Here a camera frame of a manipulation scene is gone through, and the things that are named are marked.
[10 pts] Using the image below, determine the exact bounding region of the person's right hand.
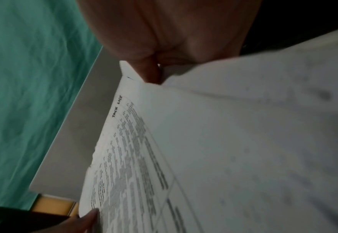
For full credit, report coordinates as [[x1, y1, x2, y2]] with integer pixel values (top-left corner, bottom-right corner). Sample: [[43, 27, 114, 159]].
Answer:
[[75, 0, 263, 84]]

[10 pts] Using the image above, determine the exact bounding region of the person's left hand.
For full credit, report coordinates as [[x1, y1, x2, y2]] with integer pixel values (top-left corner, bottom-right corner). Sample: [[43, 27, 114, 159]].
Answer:
[[39, 208, 101, 233]]

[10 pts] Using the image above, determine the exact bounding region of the thick bundle of printed papers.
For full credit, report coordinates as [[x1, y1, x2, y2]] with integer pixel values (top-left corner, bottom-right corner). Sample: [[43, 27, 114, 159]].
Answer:
[[77, 23, 338, 233]]

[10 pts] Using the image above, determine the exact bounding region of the black monitor base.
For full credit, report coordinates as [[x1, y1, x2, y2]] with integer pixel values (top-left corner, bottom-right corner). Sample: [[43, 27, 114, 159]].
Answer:
[[239, 0, 338, 56]]

